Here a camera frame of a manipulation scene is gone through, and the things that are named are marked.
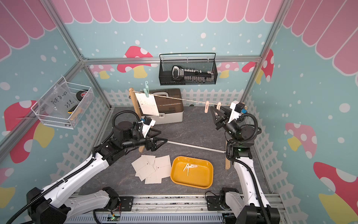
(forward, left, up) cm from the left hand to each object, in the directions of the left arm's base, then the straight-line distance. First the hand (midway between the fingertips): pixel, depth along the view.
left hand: (163, 138), depth 69 cm
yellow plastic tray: (-8, -16, -26) cm, 31 cm away
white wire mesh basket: (+3, +44, +8) cm, 45 cm away
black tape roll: (+25, +50, +6) cm, 57 cm away
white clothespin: (-4, -13, -26) cm, 29 cm away
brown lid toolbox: (+29, -1, -6) cm, 30 cm away
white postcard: (-5, +15, -27) cm, 31 cm away
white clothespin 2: (-4, -16, -24) cm, 29 cm away
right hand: (+8, -23, +14) cm, 28 cm away
